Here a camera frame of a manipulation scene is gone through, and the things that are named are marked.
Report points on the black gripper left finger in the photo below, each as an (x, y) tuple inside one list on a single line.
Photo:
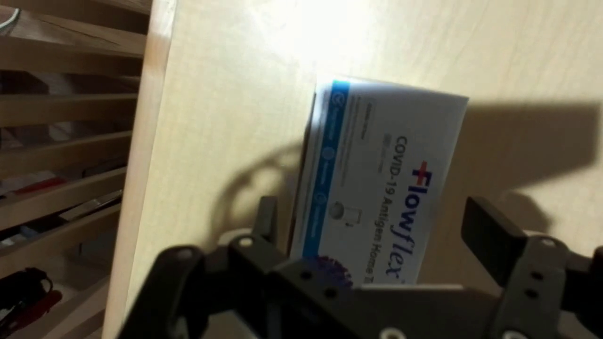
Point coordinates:
[(267, 220)]

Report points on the near wooden chair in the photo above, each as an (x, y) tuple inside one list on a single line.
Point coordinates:
[(71, 73)]

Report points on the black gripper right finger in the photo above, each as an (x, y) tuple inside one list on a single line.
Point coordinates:
[(517, 263)]

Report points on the wooden table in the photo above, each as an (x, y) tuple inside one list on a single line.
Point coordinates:
[(229, 88)]

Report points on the orange handled clamp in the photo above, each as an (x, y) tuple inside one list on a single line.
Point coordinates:
[(25, 297)]

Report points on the white test box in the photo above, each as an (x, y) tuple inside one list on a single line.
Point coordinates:
[(374, 169)]

